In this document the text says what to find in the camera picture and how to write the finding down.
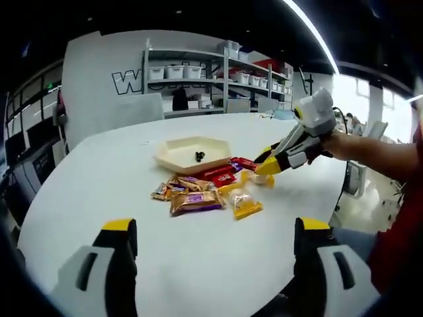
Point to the long red wafer bar packet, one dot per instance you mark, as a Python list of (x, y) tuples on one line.
[(251, 163), (218, 172)]

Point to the grey desk counter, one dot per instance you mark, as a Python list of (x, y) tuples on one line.
[(36, 181)]

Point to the group of white storage bins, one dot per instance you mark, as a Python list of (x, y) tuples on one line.
[(174, 71)]

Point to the person's red shirt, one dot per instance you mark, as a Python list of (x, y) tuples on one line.
[(403, 231)]

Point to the person's right hand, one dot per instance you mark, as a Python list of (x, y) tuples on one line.
[(330, 147)]

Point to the black backpack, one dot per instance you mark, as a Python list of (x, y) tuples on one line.
[(179, 99)]

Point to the red hanging bag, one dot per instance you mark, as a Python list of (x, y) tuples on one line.
[(60, 109)]

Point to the black monitor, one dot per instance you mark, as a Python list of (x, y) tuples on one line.
[(43, 135)]

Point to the person's blue jeans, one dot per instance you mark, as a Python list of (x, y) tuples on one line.
[(353, 242)]

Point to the green exit sign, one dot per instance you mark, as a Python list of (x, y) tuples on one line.
[(53, 86)]

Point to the shiny orange snack packet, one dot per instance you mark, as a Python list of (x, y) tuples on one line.
[(162, 192)]

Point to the black stand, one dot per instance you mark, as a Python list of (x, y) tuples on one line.
[(311, 84)]

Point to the white chair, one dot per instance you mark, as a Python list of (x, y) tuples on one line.
[(138, 107), (353, 180), (376, 130), (238, 106)]

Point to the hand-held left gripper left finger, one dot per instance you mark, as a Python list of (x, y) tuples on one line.
[(96, 280)]

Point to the long curved ceiling light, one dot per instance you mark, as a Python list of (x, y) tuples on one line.
[(315, 29)]

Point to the purple snack packet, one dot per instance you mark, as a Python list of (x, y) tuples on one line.
[(236, 164)]

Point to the beige hexagonal container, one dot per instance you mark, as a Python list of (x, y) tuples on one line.
[(178, 155)]

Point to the small red snack packet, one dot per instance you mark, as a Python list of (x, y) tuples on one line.
[(225, 180)]

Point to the black cookie packet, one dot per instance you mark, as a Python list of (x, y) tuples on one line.
[(200, 156)]

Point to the white cartons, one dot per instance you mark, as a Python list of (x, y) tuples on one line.
[(198, 102)]

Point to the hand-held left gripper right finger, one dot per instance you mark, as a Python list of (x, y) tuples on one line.
[(330, 280)]

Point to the red storage box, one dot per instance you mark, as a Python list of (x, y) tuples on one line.
[(267, 67)]

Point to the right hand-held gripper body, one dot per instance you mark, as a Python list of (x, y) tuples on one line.
[(317, 112)]

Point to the grey metal shelving rack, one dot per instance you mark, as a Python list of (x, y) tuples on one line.
[(226, 82)]

